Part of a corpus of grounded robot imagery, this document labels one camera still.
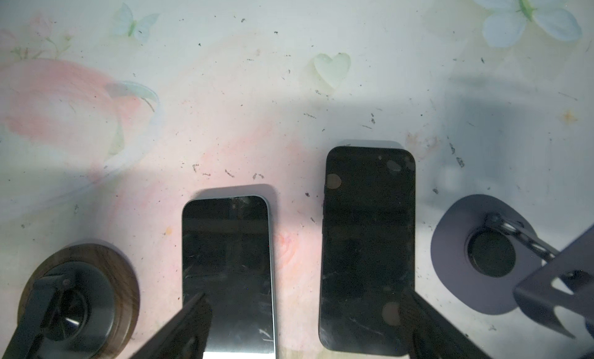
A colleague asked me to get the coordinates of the black phone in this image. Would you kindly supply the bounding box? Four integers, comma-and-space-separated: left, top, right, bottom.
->
318, 146, 415, 357

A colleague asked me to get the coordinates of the wooden stand back centre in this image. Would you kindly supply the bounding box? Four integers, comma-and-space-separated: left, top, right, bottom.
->
3, 243, 140, 358

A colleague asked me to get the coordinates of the grey stand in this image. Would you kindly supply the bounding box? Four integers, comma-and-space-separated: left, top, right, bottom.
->
431, 194, 593, 337

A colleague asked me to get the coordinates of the teal phone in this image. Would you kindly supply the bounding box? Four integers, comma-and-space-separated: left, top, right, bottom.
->
182, 195, 276, 358

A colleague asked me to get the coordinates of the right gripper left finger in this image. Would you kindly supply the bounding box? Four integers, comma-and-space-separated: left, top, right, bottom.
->
131, 293, 212, 359

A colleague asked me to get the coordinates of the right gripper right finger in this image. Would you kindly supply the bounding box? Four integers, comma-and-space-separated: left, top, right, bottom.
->
400, 290, 490, 359

